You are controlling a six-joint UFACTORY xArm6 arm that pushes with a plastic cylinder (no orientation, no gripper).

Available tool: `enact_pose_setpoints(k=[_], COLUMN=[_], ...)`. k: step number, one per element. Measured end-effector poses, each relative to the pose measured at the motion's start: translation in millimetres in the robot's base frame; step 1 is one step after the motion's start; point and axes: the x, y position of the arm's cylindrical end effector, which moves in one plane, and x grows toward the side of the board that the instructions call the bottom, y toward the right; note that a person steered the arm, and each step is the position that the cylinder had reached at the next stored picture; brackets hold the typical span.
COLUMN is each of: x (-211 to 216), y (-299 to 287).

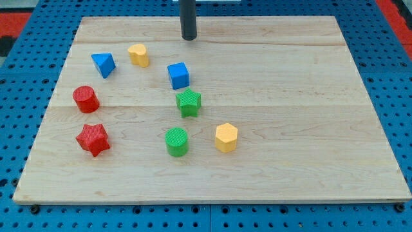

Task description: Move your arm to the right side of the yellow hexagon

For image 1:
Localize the red cylinder block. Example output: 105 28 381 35
72 86 100 113

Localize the red star block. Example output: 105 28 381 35
76 124 111 157

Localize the blue cube block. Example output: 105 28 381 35
167 62 190 90

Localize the green cylinder block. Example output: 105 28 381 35
165 127 189 157

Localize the blue triangle block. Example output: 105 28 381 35
91 53 116 79

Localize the yellow heart block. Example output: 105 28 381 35
127 44 149 68

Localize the wooden board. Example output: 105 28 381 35
13 16 411 205

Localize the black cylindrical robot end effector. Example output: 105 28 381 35
178 0 197 41

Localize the green star block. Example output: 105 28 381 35
176 88 201 118

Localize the yellow hexagon block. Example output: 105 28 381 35
215 123 238 153

